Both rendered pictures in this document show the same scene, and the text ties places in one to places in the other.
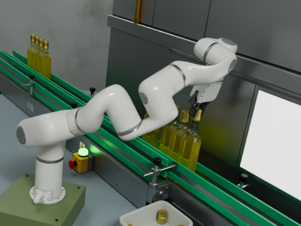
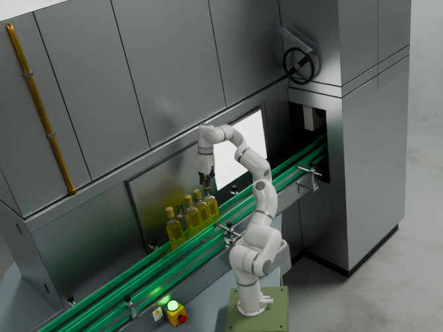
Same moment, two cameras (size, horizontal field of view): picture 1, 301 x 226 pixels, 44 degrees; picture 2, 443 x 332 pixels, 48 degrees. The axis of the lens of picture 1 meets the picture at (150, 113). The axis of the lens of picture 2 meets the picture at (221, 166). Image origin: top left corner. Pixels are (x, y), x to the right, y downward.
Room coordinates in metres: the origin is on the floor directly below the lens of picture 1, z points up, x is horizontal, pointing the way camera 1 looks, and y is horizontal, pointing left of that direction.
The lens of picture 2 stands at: (1.03, 1.85, 2.43)
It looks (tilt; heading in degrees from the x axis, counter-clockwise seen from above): 30 degrees down; 276
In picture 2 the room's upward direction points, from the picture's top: 11 degrees counter-clockwise
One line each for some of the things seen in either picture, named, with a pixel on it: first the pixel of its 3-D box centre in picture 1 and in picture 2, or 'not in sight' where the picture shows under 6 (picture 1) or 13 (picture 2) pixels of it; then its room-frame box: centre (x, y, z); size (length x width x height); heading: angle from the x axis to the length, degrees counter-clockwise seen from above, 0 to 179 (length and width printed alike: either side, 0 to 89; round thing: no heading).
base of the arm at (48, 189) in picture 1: (47, 177); (252, 292); (1.14, 0.33, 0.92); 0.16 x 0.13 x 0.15; 178
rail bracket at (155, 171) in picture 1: (160, 171); (227, 230); (1.24, -0.07, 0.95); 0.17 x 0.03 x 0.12; 134
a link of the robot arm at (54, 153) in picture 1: (49, 136); (246, 264); (1.15, 0.33, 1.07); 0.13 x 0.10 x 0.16; 142
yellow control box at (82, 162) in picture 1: (82, 162); (175, 313); (1.51, 0.28, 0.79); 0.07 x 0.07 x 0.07; 44
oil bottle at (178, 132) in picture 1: (178, 150); (203, 219); (1.36, -0.13, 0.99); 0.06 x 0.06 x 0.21; 45
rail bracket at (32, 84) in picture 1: (27, 86); not in sight; (1.98, 0.70, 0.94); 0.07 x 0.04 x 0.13; 134
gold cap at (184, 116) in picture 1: (184, 115); (197, 194); (1.36, -0.13, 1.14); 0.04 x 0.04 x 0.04
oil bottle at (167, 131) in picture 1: (169, 145); (194, 225); (1.40, -0.09, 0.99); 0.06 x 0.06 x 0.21; 44
